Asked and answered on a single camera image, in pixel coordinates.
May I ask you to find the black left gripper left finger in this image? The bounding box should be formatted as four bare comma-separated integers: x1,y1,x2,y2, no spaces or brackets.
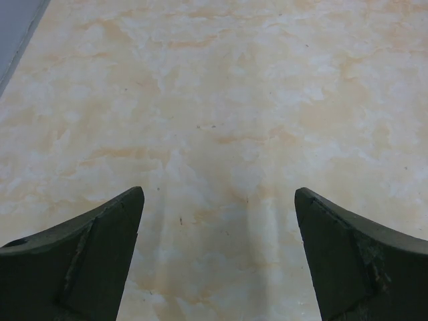
1,187,144,320

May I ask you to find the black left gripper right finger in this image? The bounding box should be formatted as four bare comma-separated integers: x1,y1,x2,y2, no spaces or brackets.
294,188,427,321

